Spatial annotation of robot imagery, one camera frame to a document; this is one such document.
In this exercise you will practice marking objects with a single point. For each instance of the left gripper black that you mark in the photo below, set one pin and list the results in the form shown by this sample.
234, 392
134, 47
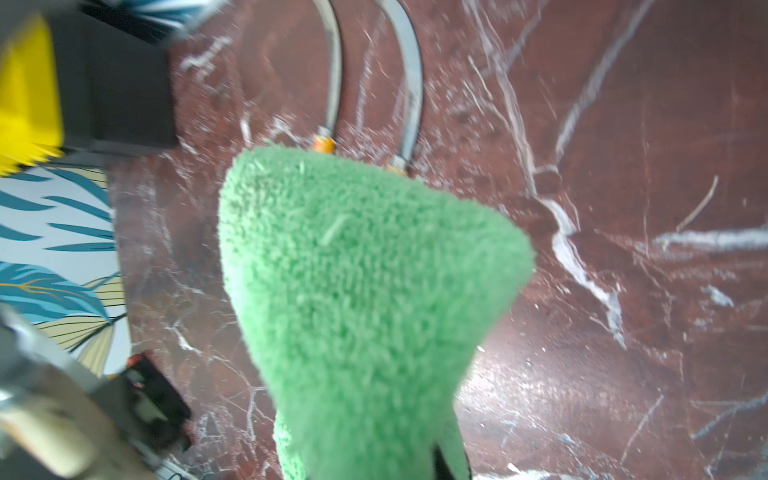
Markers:
148, 411

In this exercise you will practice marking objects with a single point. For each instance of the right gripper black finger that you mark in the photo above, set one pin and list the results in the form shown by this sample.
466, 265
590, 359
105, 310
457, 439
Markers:
449, 455

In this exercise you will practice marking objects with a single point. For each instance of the green rag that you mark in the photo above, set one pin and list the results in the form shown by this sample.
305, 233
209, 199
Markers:
362, 297

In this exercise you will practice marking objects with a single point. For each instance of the sickle labelled handle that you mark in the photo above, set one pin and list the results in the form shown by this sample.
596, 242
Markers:
324, 140

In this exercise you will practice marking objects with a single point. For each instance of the yellow black toolbox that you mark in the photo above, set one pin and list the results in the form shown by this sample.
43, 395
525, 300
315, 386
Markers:
77, 91

